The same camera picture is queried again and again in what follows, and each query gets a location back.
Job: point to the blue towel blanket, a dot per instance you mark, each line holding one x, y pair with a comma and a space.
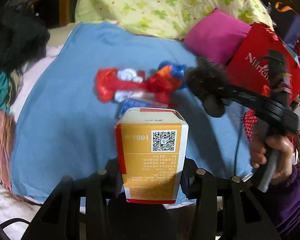
63, 129

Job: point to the striped pink orange cloth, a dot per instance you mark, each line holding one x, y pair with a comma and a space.
7, 138

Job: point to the orange white medicine box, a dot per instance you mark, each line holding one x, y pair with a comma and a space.
151, 146

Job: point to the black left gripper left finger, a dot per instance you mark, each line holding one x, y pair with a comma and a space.
104, 184

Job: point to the purple sleeve forearm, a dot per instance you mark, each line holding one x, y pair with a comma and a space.
282, 204

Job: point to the blue orange wrapper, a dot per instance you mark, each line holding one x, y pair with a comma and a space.
174, 73

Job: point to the red plastic mesh basket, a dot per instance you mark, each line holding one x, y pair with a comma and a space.
249, 119

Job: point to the red snack wrapper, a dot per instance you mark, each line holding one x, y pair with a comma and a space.
111, 81

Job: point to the green clover print quilt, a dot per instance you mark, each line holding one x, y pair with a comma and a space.
166, 18

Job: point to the magenta pillow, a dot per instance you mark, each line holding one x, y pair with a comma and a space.
217, 36

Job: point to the person's right hand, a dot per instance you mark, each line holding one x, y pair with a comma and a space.
258, 150

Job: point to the black clothing pile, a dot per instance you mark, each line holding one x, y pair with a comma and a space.
23, 37

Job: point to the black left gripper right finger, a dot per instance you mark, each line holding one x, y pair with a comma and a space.
200, 185

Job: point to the blue white flat packet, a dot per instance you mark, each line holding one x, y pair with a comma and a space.
139, 103

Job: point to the red Nilrich paper bag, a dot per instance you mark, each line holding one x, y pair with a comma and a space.
249, 69

